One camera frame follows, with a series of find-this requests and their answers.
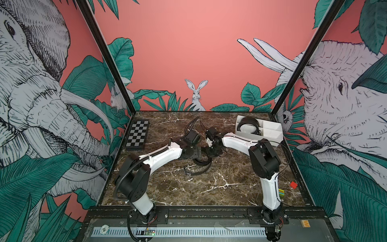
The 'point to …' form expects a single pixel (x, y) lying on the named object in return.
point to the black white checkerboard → (136, 138)
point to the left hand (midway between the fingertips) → (195, 152)
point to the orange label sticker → (305, 223)
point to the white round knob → (104, 229)
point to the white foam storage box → (271, 130)
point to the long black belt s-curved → (250, 120)
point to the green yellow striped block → (281, 192)
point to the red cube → (294, 184)
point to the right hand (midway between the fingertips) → (208, 154)
